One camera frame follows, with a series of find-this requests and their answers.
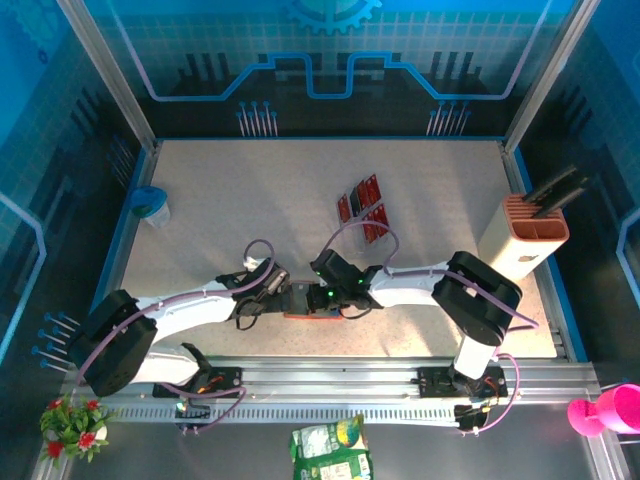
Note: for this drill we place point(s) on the orange card holder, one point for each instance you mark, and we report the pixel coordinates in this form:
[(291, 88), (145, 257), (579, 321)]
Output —
[(315, 317)]

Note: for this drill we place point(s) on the group of red cards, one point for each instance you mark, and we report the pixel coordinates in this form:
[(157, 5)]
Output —
[(356, 232)]

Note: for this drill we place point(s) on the red credit card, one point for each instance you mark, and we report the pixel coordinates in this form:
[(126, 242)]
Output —
[(374, 187), (382, 216), (344, 208), (371, 232), (364, 194)]

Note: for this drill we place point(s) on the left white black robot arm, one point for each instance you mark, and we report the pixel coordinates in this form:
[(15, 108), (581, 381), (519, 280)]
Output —
[(195, 310)]

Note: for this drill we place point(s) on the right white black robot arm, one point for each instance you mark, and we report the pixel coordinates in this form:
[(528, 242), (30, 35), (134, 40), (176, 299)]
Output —
[(410, 287)]

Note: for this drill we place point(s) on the black credit card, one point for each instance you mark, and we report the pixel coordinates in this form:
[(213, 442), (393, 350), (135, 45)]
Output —
[(355, 201)]

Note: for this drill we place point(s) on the white cup with blue lid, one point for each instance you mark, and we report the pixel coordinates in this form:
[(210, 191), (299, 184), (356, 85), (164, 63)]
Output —
[(157, 215)]

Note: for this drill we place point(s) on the green white snack bag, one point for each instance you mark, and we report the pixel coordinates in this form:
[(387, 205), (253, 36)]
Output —
[(320, 440), (340, 470)]

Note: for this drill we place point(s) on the beige knife block orange top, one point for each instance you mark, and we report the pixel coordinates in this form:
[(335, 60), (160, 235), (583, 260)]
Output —
[(505, 245)]

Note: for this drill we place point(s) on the artificial plant red flowers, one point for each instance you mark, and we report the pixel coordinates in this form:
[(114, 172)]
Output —
[(75, 425)]

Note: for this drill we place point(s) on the pink cup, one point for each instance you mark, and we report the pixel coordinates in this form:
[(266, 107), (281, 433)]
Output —
[(620, 410)]

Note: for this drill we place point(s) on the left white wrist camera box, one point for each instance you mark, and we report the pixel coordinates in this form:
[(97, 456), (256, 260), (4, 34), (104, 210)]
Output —
[(250, 261)]

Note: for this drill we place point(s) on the aluminium mounting rail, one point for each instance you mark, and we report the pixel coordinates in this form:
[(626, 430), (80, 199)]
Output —
[(325, 380)]

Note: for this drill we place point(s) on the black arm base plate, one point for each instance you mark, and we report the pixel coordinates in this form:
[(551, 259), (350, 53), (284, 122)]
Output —
[(227, 378), (430, 382)]

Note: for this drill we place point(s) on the aluminium frame post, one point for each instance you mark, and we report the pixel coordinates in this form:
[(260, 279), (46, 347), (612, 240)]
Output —
[(112, 75), (547, 75)]

